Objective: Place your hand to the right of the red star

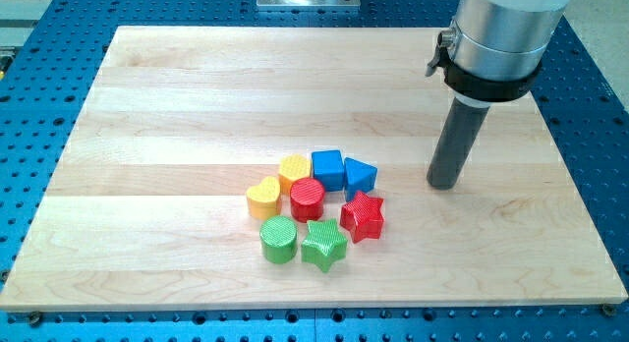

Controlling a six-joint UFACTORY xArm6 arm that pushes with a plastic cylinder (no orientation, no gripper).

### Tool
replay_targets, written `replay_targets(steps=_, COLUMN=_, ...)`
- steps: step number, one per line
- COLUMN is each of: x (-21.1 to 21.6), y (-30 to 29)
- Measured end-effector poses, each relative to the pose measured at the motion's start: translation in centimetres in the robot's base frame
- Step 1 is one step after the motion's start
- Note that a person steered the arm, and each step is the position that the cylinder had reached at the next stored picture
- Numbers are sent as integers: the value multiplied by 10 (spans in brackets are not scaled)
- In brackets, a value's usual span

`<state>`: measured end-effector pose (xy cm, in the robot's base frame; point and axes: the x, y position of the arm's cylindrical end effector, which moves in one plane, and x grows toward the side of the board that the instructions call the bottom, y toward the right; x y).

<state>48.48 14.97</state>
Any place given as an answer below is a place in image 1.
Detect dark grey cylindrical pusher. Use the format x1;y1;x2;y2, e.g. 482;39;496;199
427;97;489;190

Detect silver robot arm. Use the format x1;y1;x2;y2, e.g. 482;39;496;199
426;0;570;190

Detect red star block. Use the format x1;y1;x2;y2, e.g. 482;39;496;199
340;191;384;244

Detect green star block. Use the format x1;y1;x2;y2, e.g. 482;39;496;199
301;219;348;272

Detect blue triangle block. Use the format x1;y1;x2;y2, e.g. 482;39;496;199
345;157;377;201

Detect blue cube block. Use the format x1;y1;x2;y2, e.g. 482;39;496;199
312;149;345;192

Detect red cylinder block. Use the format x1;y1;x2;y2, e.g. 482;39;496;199
289;178;325;222

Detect yellow hexagon block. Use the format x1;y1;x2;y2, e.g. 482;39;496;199
278;154;312;195

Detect yellow heart block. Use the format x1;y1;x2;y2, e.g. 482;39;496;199
246;176;282;220

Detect green cylinder block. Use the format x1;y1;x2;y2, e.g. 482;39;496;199
259;215;298;264

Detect wooden board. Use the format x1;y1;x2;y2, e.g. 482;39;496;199
1;27;627;312

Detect black clamp ring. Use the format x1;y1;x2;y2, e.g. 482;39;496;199
425;44;543;104

